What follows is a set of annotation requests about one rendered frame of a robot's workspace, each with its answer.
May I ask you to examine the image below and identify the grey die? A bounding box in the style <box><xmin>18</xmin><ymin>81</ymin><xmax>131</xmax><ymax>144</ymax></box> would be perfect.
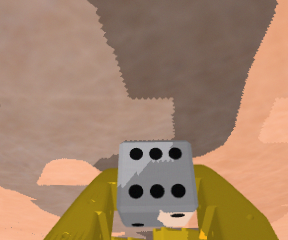
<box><xmin>116</xmin><ymin>140</ymin><xmax>198</xmax><ymax>227</ymax></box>

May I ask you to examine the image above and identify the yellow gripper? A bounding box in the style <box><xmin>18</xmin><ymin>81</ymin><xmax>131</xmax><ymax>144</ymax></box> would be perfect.
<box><xmin>43</xmin><ymin>164</ymin><xmax>279</xmax><ymax>240</ymax></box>

